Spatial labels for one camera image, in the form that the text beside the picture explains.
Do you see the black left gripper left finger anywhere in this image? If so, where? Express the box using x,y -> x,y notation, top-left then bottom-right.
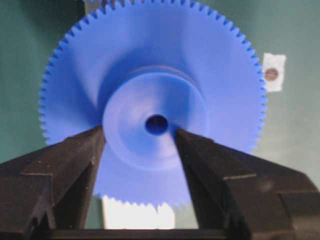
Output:
0,126 -> 106,240

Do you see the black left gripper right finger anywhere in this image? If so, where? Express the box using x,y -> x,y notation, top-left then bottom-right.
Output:
175,129 -> 320,240

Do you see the small blue plastic gear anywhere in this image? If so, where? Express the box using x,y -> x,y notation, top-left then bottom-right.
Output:
39,0 -> 267,206

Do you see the white tape marker with dot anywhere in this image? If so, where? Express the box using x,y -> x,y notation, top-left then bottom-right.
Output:
262,52 -> 287,93

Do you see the silver aluminium extrusion rail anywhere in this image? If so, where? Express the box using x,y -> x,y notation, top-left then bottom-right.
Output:
101,195 -> 175,230

